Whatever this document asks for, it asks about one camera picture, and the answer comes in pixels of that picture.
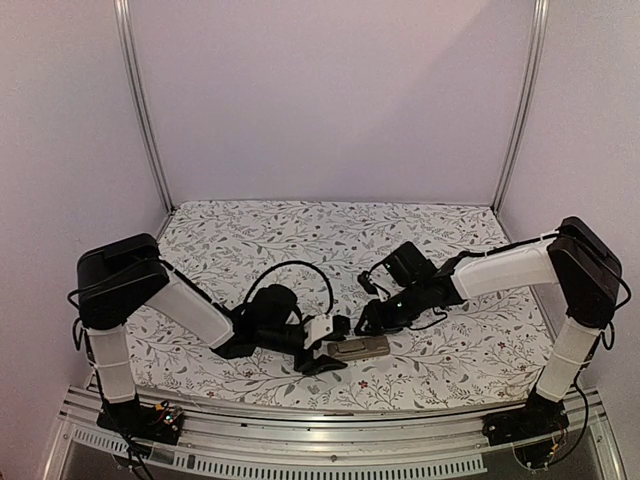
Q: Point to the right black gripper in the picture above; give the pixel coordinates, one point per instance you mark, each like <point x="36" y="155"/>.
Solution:
<point x="378" y="320"/>

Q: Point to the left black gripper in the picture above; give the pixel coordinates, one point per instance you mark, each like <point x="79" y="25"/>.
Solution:
<point x="313" y="366"/>

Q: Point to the white remote control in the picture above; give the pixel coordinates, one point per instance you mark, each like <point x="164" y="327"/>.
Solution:
<point x="378" y="346"/>

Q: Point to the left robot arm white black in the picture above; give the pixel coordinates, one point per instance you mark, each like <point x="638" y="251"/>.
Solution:
<point x="117" y="281"/>

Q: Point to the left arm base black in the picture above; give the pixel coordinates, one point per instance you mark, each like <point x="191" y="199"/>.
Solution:
<point x="160" y="423"/>

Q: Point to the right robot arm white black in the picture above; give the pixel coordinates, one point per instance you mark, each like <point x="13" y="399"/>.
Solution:
<point x="572" y="257"/>

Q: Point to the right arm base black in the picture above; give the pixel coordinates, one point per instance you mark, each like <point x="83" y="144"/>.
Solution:
<point x="537" y="417"/>

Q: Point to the floral patterned table mat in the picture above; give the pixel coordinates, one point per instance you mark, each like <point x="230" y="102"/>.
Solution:
<point x="489" y="350"/>

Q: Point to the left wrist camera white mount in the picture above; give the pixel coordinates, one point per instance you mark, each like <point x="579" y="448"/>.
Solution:
<point x="317" y="328"/>

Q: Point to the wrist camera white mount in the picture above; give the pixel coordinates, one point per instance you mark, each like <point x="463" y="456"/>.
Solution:
<point x="317" y="328"/>
<point x="366" y="281"/>

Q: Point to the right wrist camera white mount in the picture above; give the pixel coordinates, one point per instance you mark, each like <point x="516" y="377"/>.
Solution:
<point x="366" y="281"/>

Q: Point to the front aluminium rail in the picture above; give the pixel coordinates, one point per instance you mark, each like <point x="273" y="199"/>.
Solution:
<point x="232" y="440"/>

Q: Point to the right aluminium frame post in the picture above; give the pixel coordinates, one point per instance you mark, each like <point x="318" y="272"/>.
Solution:
<point x="532" y="66"/>

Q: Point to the aluminium frame post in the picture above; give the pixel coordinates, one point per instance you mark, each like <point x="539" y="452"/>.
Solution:
<point x="532" y="66"/>
<point x="132" y="69"/>

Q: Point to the left aluminium frame post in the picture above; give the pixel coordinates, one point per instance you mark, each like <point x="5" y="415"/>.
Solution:
<point x="132" y="69"/>

